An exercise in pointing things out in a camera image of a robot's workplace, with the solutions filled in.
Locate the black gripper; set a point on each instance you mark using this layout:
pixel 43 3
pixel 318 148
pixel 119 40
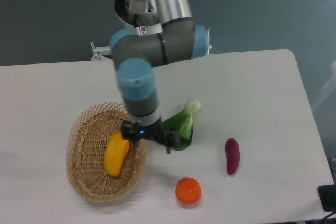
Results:
pixel 134 131

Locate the yellow mango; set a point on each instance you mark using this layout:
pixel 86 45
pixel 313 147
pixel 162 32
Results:
pixel 115 154

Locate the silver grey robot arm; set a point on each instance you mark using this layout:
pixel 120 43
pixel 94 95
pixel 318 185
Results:
pixel 137 85

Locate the woven wicker basket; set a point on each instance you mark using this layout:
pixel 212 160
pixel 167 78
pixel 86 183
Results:
pixel 87 144

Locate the green bok choy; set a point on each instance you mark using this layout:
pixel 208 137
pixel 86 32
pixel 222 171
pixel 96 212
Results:
pixel 183 123

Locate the orange tangerine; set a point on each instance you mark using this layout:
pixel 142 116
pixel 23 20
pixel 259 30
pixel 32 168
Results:
pixel 188 191

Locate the purple sweet potato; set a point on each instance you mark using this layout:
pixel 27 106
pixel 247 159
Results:
pixel 232 151

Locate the black device at table edge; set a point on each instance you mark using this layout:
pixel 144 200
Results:
pixel 327 197

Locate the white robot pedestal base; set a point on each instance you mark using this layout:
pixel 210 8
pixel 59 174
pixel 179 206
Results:
pixel 159 31

